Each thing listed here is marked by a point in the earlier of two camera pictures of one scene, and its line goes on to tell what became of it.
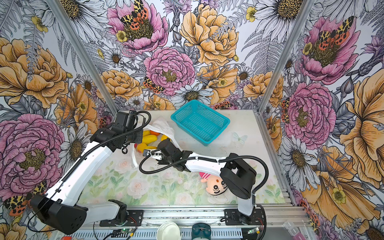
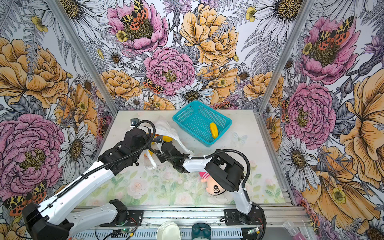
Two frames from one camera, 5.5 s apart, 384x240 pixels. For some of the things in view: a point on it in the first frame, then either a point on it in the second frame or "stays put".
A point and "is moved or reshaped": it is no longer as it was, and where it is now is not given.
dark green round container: x=201 y=230 stays put
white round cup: x=168 y=230 stays put
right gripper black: x=162 y=161 stays put
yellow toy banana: x=147 y=139 is moved or reshaped
